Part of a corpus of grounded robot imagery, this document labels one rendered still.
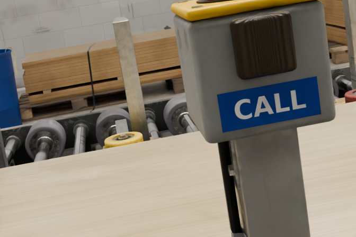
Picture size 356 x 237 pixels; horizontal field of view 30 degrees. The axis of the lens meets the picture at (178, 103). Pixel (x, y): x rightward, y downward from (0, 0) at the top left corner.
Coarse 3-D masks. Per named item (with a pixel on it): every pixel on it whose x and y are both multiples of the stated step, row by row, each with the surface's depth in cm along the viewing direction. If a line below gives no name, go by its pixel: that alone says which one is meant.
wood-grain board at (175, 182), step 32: (320, 128) 123; (352, 128) 119; (64, 160) 129; (96, 160) 126; (128, 160) 122; (160, 160) 119; (192, 160) 116; (320, 160) 105; (352, 160) 103; (0, 192) 116; (32, 192) 113; (64, 192) 110; (96, 192) 108; (128, 192) 105; (160, 192) 103; (192, 192) 100; (224, 192) 98; (320, 192) 92; (352, 192) 90; (0, 224) 100; (32, 224) 98; (64, 224) 96; (96, 224) 94; (128, 224) 92; (160, 224) 90; (192, 224) 88; (224, 224) 87; (320, 224) 82; (352, 224) 80
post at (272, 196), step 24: (240, 144) 36; (264, 144) 36; (288, 144) 36; (240, 168) 36; (264, 168) 36; (288, 168) 36; (240, 192) 37; (264, 192) 37; (288, 192) 37; (240, 216) 39; (264, 216) 37; (288, 216) 37
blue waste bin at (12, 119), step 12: (0, 60) 569; (0, 72) 570; (12, 72) 585; (0, 84) 571; (12, 84) 584; (0, 96) 572; (12, 96) 583; (0, 108) 574; (12, 108) 583; (0, 120) 575; (12, 120) 583
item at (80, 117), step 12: (348, 72) 205; (156, 108) 200; (60, 120) 197; (72, 120) 198; (84, 120) 198; (96, 120) 199; (156, 120) 201; (24, 132) 197; (72, 132) 198; (24, 144) 197; (72, 144) 199; (24, 156) 198
